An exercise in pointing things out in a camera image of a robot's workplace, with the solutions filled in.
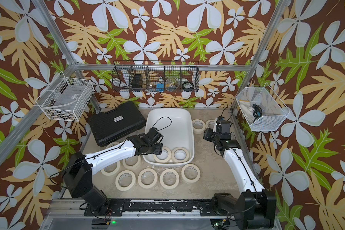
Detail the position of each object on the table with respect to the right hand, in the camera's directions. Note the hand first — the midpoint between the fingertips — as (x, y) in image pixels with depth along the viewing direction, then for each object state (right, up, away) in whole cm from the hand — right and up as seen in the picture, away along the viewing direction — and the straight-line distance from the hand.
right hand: (207, 131), depth 84 cm
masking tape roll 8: (-46, -31, -6) cm, 56 cm away
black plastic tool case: (-62, +4, +19) cm, 65 cm away
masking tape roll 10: (-23, -31, -5) cm, 39 cm away
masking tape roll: (0, +2, +25) cm, 25 cm away
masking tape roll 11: (-7, -28, -2) cm, 29 cm away
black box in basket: (-46, +33, +14) cm, 58 cm away
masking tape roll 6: (-47, -21, +6) cm, 52 cm away
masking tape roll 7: (-56, -25, -2) cm, 61 cm away
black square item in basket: (-11, +30, +12) cm, 34 cm away
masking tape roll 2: (+8, +4, +24) cm, 26 cm away
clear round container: (-22, +30, +7) cm, 38 cm away
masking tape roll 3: (-26, -17, +7) cm, 31 cm away
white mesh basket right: (+32, +11, -10) cm, 36 cm away
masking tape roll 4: (-16, -16, +9) cm, 25 cm away
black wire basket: (-21, +37, +12) cm, 44 cm away
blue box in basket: (-29, +28, +10) cm, 42 cm away
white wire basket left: (-80, +19, -6) cm, 83 cm away
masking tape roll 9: (-35, -31, -5) cm, 47 cm away
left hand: (-29, -10, +2) cm, 31 cm away
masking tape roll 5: (-62, -10, +12) cm, 64 cm away
